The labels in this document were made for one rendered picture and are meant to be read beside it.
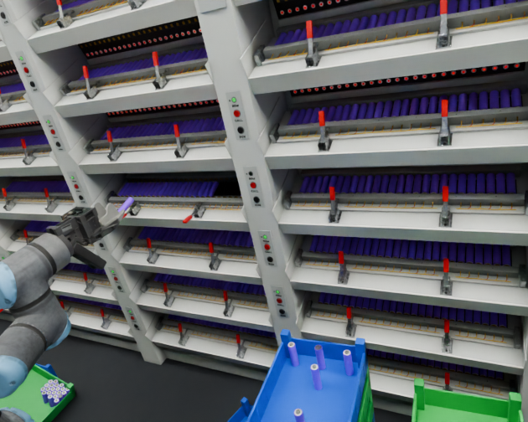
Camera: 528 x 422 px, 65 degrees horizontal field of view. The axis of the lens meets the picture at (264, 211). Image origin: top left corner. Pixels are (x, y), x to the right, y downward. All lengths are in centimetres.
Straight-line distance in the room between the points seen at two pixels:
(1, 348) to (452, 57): 103
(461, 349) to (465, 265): 25
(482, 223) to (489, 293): 20
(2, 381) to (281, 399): 56
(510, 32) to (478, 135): 20
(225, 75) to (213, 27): 11
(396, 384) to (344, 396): 48
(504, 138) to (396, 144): 21
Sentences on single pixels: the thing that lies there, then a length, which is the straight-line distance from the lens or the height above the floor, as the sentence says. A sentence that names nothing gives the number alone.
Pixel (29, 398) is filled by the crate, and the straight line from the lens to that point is 206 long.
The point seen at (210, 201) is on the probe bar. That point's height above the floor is 77.
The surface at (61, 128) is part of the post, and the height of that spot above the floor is 105.
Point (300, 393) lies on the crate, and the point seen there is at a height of 48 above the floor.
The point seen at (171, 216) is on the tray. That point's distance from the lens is 136.
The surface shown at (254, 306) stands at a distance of 147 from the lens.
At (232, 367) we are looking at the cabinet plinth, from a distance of 175.
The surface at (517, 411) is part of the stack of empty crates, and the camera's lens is 105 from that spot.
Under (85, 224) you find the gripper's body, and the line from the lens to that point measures 110.
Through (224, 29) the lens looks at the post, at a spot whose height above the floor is 124.
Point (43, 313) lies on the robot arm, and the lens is 105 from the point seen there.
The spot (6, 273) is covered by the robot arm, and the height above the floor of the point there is 88.
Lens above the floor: 125
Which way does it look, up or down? 25 degrees down
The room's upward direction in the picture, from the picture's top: 12 degrees counter-clockwise
